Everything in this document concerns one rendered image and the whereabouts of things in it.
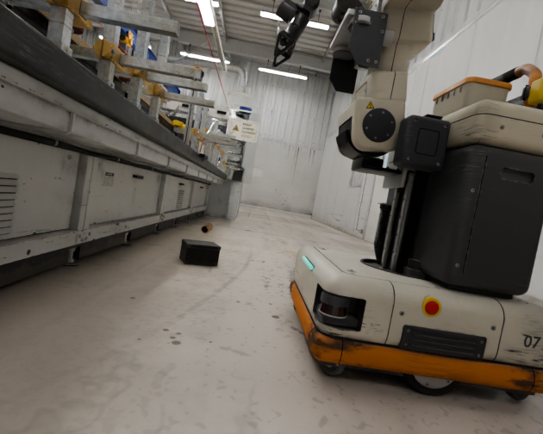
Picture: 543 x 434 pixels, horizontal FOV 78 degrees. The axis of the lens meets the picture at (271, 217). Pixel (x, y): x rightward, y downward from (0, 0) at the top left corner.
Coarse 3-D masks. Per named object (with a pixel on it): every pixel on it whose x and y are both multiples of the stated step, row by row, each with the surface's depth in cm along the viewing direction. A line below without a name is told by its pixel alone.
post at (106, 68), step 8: (112, 0) 102; (120, 0) 103; (120, 8) 103; (104, 24) 102; (104, 32) 103; (112, 32) 103; (112, 40) 103; (104, 64) 103; (112, 64) 105; (104, 72) 103; (112, 72) 106; (112, 80) 106
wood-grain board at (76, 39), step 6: (42, 12) 100; (48, 12) 103; (48, 18) 103; (72, 36) 116; (78, 36) 120; (78, 42) 120; (84, 42) 124; (144, 96) 191; (162, 114) 229; (168, 120) 245
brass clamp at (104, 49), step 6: (96, 42) 100; (102, 42) 100; (108, 42) 100; (96, 48) 100; (102, 48) 101; (108, 48) 100; (114, 48) 102; (102, 54) 100; (108, 54) 101; (114, 54) 103; (120, 54) 107; (114, 60) 104; (120, 66) 108; (126, 72) 114
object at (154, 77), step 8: (120, 72) 131; (152, 72) 132; (152, 80) 132; (160, 80) 132; (168, 80) 133; (176, 80) 133; (184, 80) 133; (192, 80) 133; (184, 88) 135; (192, 88) 133; (200, 88) 133
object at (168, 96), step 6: (126, 84) 156; (126, 90) 157; (144, 90) 156; (168, 96) 157; (174, 96) 157; (180, 96) 157; (186, 96) 158; (192, 96) 158; (186, 102) 160; (192, 102) 158; (198, 102) 158; (204, 102) 158; (210, 102) 158
